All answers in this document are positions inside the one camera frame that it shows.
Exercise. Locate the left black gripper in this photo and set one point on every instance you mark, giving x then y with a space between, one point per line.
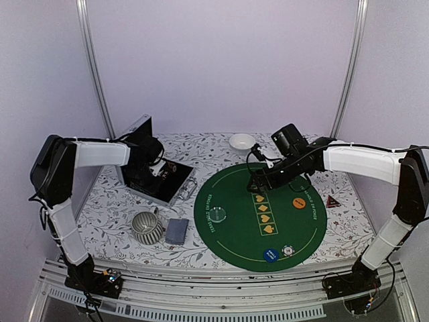
151 188

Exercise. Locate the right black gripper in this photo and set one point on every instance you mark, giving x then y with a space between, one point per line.
257 176

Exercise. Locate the orange big blind button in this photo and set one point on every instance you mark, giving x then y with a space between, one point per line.
299 203

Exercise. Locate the white chip stack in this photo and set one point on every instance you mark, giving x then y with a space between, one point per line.
288 251

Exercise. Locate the clear acrylic dealer button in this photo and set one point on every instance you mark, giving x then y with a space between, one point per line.
217 214

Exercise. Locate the blue small blind button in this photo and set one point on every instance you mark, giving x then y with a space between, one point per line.
271 255

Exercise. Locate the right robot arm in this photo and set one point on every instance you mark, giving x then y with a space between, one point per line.
389 179

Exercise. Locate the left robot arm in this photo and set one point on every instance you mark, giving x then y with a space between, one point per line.
52 176

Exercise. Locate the aluminium poker chip case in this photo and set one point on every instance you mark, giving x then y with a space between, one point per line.
161 177

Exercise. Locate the poker chips back row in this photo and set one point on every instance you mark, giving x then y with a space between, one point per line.
170 167

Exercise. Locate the striped ceramic mug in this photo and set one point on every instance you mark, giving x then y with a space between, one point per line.
146 227

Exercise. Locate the red black triangle button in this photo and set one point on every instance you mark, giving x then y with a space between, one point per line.
331 202

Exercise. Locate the white ceramic bowl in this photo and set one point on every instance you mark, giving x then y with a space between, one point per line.
242 141

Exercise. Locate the round green poker mat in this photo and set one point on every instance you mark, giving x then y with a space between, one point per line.
259 221

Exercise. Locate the blue playing card deck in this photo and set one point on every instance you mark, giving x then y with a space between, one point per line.
176 231

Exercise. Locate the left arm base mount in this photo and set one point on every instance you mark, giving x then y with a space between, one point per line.
97 283

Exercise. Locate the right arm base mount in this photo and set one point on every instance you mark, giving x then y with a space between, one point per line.
357 281

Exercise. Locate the right aluminium frame post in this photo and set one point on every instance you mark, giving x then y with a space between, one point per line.
358 33

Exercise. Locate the aluminium frame post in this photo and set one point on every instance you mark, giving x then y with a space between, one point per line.
83 17
358 33

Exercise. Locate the left aluminium frame post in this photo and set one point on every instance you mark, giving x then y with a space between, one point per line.
83 17

